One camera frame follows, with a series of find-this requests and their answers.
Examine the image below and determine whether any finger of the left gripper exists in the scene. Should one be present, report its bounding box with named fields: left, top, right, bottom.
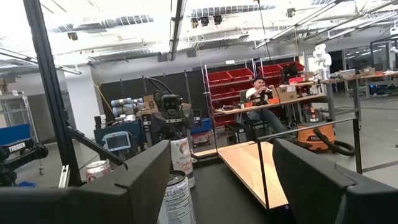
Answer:
left=141, top=112, right=156, bottom=147
left=187, top=108, right=203, bottom=130

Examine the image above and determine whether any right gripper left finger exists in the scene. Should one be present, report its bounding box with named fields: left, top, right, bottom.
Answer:
left=0, top=139, right=172, bottom=224

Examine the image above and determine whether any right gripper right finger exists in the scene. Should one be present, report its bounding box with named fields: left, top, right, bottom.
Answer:
left=272, top=138, right=398, bottom=224

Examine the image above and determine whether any white Celsius Tropical Vibe can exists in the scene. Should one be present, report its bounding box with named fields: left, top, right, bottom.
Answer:
left=170, top=138, right=197, bottom=189

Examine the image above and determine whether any wooden shelf board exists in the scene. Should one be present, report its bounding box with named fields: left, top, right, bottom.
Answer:
left=192, top=140, right=290, bottom=210

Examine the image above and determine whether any blue plastic crate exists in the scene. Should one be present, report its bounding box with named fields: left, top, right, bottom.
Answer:
left=190, top=117, right=213, bottom=136

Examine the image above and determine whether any cardboard box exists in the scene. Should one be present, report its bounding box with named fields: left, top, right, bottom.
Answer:
left=275, top=84, right=299, bottom=102
left=142, top=95, right=159, bottom=113

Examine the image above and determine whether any light blue screen device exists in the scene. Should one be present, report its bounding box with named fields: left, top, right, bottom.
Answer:
left=101, top=131, right=132, bottom=152

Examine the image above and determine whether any silver Diet Coke can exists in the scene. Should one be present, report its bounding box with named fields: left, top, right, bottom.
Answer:
left=85, top=159, right=112, bottom=184

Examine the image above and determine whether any metal rack with red bins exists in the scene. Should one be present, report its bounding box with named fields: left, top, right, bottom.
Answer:
left=203, top=60, right=307, bottom=128

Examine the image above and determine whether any black computer tower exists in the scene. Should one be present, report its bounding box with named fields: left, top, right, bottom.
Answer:
left=225, top=123, right=249, bottom=146

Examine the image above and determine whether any red plastic storage bin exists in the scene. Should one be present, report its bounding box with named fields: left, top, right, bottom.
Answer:
left=257, top=64, right=284, bottom=78
left=279, top=61, right=305, bottom=73
left=206, top=70, right=233, bottom=85
left=228, top=67, right=255, bottom=82

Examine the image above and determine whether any orange shop vacuum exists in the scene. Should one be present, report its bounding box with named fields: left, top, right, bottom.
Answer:
left=296, top=107, right=337, bottom=152

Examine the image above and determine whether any person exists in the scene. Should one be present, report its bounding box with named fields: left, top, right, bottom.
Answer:
left=241, top=76, right=298, bottom=142

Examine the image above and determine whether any long ceiling light fixture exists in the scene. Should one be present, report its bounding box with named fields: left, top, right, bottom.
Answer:
left=167, top=0, right=188, bottom=62

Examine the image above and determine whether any wooden workbench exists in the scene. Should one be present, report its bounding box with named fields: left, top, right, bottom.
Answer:
left=320, top=70, right=398, bottom=122
left=213, top=93, right=337, bottom=125

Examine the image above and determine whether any blue plastic bin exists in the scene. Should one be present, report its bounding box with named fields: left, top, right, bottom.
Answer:
left=0, top=123, right=32, bottom=146

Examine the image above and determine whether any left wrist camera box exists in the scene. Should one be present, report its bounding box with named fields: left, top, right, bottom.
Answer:
left=160, top=93, right=183, bottom=111

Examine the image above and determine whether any black partition wall panel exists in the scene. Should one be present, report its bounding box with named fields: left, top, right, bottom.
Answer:
left=99, top=70, right=209, bottom=121

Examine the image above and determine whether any silver aluminium bracket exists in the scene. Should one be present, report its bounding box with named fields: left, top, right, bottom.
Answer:
left=58, top=164, right=71, bottom=189

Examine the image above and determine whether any black diagonal frame strut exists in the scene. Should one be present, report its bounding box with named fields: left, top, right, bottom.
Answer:
left=65, top=126, right=129, bottom=171

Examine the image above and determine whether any black frame upright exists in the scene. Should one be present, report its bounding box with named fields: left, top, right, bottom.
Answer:
left=22, top=0, right=83, bottom=188

